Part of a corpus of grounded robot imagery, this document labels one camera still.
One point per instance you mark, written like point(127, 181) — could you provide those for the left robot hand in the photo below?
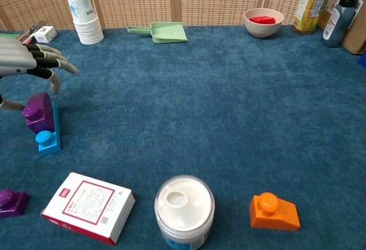
point(14, 57)

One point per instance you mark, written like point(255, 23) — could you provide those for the purple toy block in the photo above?
point(40, 112)

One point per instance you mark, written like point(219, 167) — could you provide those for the light blue toy block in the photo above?
point(47, 142)

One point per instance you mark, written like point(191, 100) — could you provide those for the stack of paper cups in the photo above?
point(85, 18)

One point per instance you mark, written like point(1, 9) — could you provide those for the small purple block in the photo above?
point(12, 204)

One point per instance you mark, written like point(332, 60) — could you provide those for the red object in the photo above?
point(261, 20)

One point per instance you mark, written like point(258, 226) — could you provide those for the orange toy block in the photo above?
point(274, 214)

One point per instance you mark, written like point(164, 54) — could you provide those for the dark blue toy block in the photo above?
point(363, 61)

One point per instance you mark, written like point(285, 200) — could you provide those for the green sachet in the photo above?
point(8, 35)

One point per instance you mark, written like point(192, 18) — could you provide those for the small white box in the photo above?
point(45, 34)

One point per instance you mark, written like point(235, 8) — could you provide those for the wicker folding screen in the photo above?
point(137, 1)

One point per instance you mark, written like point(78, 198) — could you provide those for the mint green dustpan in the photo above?
point(168, 34)

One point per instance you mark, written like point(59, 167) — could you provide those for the blue table cloth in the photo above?
point(200, 104)

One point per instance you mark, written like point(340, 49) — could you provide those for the white lidded plastic jar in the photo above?
point(184, 207)

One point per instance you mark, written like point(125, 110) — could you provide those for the pink bowl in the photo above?
point(263, 29)

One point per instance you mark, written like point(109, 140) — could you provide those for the yellow tea bottle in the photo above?
point(310, 7)

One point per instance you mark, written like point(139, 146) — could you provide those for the dark grey bottle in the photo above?
point(336, 24)

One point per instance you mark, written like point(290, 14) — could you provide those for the open cardboard box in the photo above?
point(357, 29)

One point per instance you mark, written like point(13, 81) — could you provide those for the white box with red frame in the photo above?
point(88, 204)

